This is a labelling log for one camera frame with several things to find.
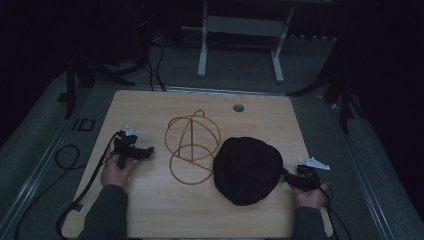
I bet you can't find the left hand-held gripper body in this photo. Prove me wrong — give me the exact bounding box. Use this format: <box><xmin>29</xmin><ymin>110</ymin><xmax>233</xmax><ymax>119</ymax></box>
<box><xmin>113</xmin><ymin>124</ymin><xmax>147</xmax><ymax>170</ymax></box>

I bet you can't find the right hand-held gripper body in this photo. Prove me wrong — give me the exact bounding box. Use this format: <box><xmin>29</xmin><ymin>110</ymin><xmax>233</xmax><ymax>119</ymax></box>
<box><xmin>289</xmin><ymin>156</ymin><xmax>331</xmax><ymax>193</ymax></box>

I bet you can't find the black cloth hat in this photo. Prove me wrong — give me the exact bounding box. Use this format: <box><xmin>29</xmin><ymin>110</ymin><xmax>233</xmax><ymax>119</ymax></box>
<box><xmin>212</xmin><ymin>136</ymin><xmax>285</xmax><ymax>207</ymax></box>

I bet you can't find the gold wire hat stand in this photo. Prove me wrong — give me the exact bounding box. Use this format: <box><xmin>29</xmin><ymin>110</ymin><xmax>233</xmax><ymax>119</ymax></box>
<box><xmin>164</xmin><ymin>109</ymin><xmax>222</xmax><ymax>186</ymax></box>

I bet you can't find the person's right hand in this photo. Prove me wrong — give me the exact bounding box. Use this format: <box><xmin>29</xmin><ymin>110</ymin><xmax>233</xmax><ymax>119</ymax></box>
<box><xmin>291</xmin><ymin>179</ymin><xmax>330</xmax><ymax>211</ymax></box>

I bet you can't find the person's left hand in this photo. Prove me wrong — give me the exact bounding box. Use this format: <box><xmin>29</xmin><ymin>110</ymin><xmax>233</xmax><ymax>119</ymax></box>
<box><xmin>100</xmin><ymin>150</ymin><xmax>140</xmax><ymax>189</ymax></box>

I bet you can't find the black tripod stand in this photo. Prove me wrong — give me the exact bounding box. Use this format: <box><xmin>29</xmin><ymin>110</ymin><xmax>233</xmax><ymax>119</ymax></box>
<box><xmin>56</xmin><ymin>0</ymin><xmax>150</xmax><ymax>120</ymax></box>
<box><xmin>285</xmin><ymin>33</ymin><xmax>368</xmax><ymax>136</ymax></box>

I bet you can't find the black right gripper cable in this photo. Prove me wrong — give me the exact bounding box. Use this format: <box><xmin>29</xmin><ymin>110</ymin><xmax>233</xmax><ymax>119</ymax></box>
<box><xmin>318</xmin><ymin>179</ymin><xmax>353</xmax><ymax>240</ymax></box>

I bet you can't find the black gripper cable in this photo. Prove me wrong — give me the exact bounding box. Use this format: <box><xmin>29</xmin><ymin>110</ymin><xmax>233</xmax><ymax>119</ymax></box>
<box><xmin>318</xmin><ymin>179</ymin><xmax>353</xmax><ymax>240</ymax></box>
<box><xmin>55</xmin><ymin>131</ymin><xmax>122</xmax><ymax>240</ymax></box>

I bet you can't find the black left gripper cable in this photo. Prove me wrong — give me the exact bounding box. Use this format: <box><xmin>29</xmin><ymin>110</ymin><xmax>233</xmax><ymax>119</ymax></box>
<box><xmin>55</xmin><ymin>131</ymin><xmax>122</xmax><ymax>240</ymax></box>

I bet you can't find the black floor cable loop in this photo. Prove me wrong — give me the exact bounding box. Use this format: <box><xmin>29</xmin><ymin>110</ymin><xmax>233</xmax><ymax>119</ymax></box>
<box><xmin>13</xmin><ymin>144</ymin><xmax>82</xmax><ymax>240</ymax></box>

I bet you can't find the white metal table frame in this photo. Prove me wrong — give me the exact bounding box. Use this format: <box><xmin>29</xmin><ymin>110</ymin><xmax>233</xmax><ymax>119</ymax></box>
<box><xmin>181</xmin><ymin>0</ymin><xmax>296</xmax><ymax>84</ymax></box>

